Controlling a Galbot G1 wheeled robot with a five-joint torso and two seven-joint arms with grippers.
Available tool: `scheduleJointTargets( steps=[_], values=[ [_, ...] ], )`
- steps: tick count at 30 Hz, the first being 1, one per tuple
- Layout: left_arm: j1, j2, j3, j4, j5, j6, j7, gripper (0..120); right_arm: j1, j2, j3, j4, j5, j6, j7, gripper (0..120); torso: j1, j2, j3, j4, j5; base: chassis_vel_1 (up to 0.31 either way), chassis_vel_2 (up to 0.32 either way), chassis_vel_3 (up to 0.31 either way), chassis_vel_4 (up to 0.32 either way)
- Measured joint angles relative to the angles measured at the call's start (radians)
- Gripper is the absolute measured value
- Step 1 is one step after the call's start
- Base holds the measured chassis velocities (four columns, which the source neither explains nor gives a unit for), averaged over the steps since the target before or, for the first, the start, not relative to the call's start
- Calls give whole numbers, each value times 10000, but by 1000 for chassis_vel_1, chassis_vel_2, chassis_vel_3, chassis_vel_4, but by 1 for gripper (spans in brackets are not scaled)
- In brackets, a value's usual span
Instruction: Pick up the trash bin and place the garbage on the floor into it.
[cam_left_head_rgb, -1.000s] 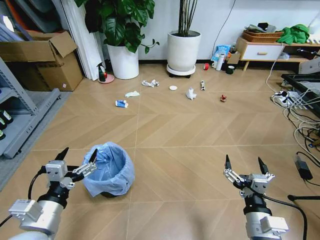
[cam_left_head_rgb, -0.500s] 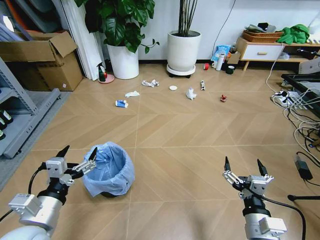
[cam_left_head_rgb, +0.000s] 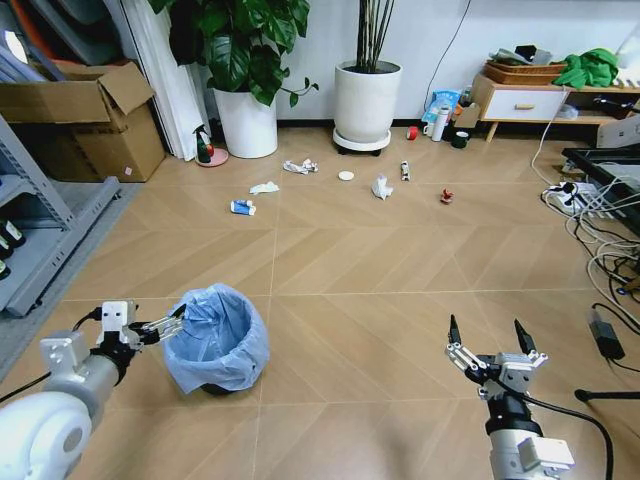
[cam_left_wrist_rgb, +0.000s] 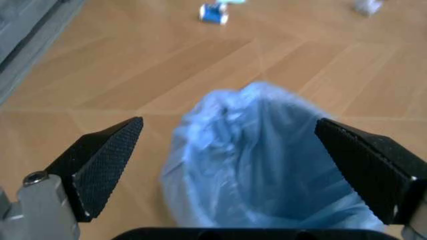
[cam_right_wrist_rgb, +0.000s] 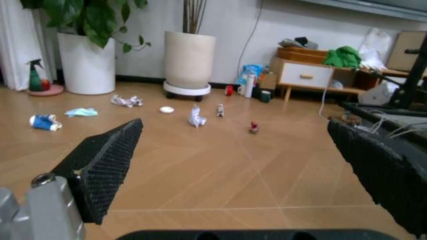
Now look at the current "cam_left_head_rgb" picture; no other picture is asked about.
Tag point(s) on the white flat box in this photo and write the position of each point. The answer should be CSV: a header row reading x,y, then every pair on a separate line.
x,y
620,134

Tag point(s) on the black stand leg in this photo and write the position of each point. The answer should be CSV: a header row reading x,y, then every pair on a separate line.
x,y
607,396

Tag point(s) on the thin stemmed plant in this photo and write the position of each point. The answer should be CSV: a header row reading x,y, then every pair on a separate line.
x,y
372,35

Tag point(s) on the large open cardboard box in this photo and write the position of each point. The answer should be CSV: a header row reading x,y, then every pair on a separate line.
x,y
90,140

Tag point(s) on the white thermos bottle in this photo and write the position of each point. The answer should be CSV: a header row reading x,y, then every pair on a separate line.
x,y
439,125

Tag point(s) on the broad leaf green plant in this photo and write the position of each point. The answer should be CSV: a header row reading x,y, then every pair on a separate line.
x,y
240,45

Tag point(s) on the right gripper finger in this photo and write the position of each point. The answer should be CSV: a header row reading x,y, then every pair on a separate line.
x,y
527,345
462,352

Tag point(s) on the red crumpled wrapper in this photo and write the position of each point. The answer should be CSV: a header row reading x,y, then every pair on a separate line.
x,y
447,196

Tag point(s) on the white leaning boards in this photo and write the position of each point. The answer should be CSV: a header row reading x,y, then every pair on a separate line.
x,y
160,75

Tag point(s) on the wide white plant pot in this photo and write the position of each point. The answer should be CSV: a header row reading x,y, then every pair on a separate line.
x,y
367,105

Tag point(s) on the black power adapter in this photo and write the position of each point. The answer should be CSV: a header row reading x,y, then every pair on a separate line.
x,y
606,337

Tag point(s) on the white power strip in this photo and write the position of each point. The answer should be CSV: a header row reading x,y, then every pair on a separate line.
x,y
570,195

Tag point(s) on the flattened printed wrapper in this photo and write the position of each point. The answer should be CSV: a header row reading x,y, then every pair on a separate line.
x,y
404,171

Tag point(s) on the blue snack bag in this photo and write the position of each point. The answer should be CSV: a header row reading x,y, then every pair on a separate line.
x,y
442,102

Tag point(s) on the green cloth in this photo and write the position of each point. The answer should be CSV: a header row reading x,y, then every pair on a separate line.
x,y
590,67

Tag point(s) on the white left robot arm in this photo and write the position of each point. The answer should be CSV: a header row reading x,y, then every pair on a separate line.
x,y
50,415

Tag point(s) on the crumpled white tissue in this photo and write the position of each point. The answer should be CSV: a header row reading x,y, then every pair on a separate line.
x,y
264,188

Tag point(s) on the wooden cabinet with white drawer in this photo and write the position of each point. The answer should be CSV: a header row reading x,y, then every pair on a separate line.
x,y
520,105

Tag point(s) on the crumpled white plastic bag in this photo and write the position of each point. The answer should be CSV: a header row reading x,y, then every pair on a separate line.
x,y
381,188

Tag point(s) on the blue plastic bin liner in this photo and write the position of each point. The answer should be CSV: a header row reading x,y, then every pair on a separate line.
x,y
235,360

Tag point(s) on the white mug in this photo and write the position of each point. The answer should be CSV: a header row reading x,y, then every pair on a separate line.
x,y
427,129

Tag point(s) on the dark green mug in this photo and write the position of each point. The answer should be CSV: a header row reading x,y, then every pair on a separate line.
x,y
460,140

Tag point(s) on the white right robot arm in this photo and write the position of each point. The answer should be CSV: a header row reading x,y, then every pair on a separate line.
x,y
525,455

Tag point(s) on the black metal frame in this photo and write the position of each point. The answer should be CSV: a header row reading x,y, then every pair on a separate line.
x,y
600,162

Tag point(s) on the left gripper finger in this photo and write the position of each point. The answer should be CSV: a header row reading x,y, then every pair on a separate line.
x,y
162,321
162,335

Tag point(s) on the tall white plant pot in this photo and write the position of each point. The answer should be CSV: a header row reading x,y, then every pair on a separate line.
x,y
247,125

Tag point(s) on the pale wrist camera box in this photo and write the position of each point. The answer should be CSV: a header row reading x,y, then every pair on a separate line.
x,y
516,372
118,315

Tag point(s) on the white wheeled pot saucer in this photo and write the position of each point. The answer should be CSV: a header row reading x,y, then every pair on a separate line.
x,y
360,145

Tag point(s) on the grey metal shelf rack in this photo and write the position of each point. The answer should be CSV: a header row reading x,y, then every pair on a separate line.
x,y
35,200

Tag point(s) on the dark bottle with label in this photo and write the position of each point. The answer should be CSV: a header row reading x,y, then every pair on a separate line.
x,y
11,235

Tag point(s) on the pink round plate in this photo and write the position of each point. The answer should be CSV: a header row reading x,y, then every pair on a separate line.
x,y
219,159

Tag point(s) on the small open cardboard box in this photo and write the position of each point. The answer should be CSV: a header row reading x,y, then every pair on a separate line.
x,y
467,117

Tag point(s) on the green spray bottle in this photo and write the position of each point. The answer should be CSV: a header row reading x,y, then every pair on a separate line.
x,y
201,145

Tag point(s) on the black round trash bin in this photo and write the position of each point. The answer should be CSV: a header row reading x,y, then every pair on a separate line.
x,y
222,389

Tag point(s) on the white round lid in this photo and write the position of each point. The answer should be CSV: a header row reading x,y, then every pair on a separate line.
x,y
346,175

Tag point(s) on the crumpled printed paper ball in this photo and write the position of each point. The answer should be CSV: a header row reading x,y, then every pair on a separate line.
x,y
300,166

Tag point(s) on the brown wicker basket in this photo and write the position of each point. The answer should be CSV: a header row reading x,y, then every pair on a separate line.
x,y
520,73

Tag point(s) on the blue white crushed packet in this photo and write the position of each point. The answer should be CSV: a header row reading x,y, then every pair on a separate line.
x,y
242,206

